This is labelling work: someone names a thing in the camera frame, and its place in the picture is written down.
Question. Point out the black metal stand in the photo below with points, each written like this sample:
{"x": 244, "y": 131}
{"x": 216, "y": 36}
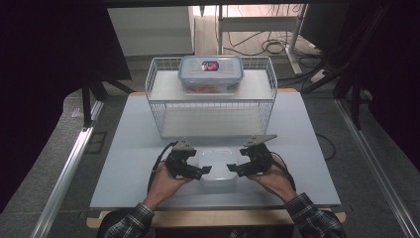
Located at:
{"x": 86, "y": 105}
{"x": 356, "y": 105}

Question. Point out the large clear blue-rimmed container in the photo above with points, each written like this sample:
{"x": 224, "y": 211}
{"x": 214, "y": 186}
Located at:
{"x": 211, "y": 77}

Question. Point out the black floor grate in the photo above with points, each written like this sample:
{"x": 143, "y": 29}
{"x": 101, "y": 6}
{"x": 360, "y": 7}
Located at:
{"x": 96, "y": 142}

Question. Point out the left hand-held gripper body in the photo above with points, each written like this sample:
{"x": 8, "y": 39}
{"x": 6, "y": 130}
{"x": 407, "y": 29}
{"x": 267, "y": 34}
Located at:
{"x": 180, "y": 160}

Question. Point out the white power strip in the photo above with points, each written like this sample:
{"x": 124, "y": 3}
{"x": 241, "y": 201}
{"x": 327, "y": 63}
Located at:
{"x": 318, "y": 76}

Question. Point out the aluminium rail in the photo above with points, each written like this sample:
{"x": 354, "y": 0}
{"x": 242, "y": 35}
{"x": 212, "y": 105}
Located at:
{"x": 371, "y": 158}
{"x": 66, "y": 178}

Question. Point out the small white plastic container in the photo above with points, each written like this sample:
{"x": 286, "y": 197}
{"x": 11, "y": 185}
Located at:
{"x": 216, "y": 165}

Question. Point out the white cabinet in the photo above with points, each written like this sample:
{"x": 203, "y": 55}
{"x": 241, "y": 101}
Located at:
{"x": 148, "y": 29}

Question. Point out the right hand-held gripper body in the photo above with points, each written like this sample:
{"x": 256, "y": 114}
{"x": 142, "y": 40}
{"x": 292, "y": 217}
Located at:
{"x": 261, "y": 158}

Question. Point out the person's right hand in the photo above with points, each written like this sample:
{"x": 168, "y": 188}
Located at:
{"x": 274, "y": 181}

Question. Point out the white desk frame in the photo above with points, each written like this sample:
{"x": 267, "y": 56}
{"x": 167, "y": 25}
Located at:
{"x": 257, "y": 23}

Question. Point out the person's left hand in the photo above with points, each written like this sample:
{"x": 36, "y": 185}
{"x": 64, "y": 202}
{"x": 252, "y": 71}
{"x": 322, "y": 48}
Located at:
{"x": 165, "y": 185}

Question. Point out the black curtain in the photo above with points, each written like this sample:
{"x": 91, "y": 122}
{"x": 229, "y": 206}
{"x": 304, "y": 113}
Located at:
{"x": 396, "y": 66}
{"x": 33, "y": 82}

